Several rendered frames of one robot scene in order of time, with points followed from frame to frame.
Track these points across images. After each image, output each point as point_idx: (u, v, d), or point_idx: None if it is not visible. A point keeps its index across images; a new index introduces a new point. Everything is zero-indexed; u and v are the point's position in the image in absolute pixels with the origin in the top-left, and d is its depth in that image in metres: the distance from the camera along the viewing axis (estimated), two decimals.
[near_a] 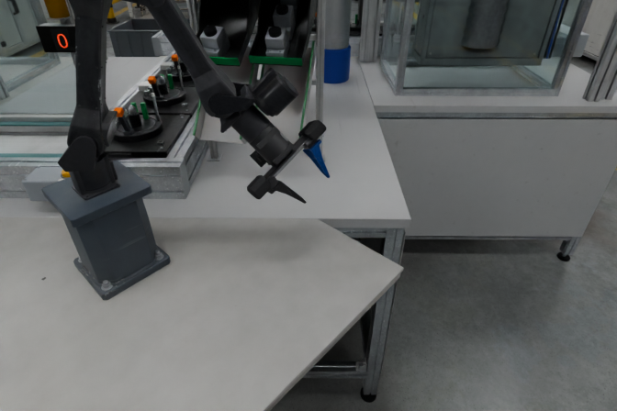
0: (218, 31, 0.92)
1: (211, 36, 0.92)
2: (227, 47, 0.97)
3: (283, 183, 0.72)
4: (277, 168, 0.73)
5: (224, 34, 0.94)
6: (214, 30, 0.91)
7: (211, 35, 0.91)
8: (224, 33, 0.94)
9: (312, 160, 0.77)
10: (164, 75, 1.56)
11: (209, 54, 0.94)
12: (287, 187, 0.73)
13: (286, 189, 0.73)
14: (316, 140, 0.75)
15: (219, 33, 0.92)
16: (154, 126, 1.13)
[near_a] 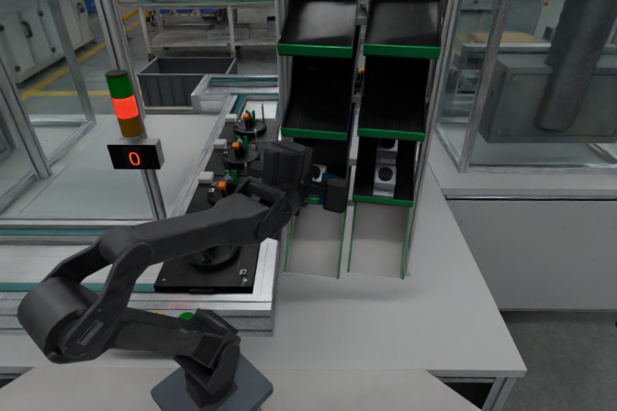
0: (322, 172, 0.83)
1: (315, 179, 0.83)
2: None
3: None
4: None
5: (326, 172, 0.85)
6: (319, 173, 0.82)
7: (315, 178, 0.82)
8: (326, 172, 0.85)
9: None
10: (219, 158, 1.47)
11: (310, 194, 0.85)
12: None
13: None
14: None
15: None
16: (231, 247, 1.04)
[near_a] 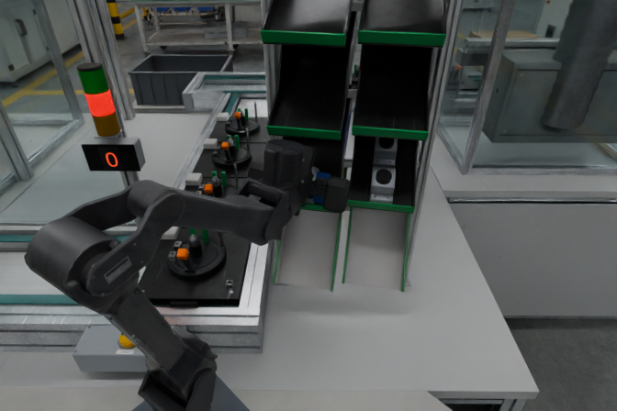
0: (314, 174, 0.76)
1: None
2: None
3: None
4: None
5: None
6: None
7: None
8: None
9: None
10: (209, 159, 1.40)
11: None
12: None
13: None
14: None
15: (315, 178, 0.75)
16: (218, 255, 0.96)
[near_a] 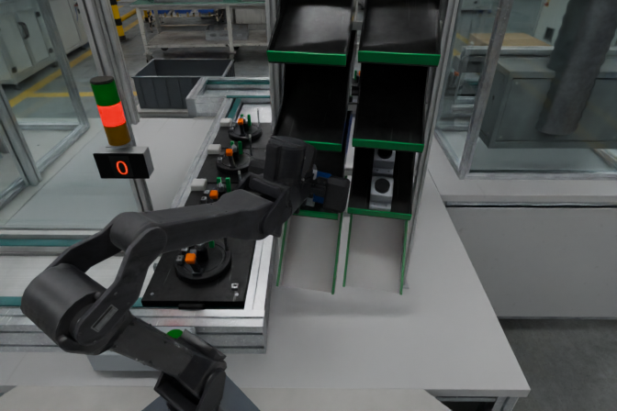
0: None
1: None
2: None
3: None
4: None
5: None
6: None
7: None
8: None
9: None
10: (214, 164, 1.44)
11: None
12: None
13: None
14: None
15: None
16: (223, 259, 1.00)
